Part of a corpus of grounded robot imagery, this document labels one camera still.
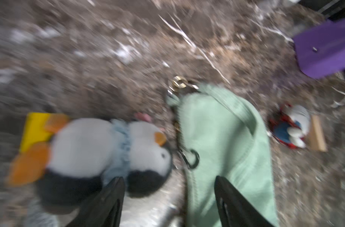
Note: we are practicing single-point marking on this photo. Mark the green corduroy bag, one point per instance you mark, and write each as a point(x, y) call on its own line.
point(228, 138)

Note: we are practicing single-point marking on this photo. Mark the penguin plush keychain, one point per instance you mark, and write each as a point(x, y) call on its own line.
point(82, 156)

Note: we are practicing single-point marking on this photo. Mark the red white santa charm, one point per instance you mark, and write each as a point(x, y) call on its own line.
point(291, 126)

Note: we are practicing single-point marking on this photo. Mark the purple plastic object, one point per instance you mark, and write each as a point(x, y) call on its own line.
point(320, 51)

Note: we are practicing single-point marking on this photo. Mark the yellow block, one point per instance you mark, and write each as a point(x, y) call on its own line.
point(34, 130)

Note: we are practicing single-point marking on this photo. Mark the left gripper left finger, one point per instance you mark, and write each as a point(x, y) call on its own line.
point(103, 209)

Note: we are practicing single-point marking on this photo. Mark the wooden block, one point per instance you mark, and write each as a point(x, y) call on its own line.
point(316, 138)

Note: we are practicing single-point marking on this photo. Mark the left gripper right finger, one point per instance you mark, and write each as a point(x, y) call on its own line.
point(234, 210)

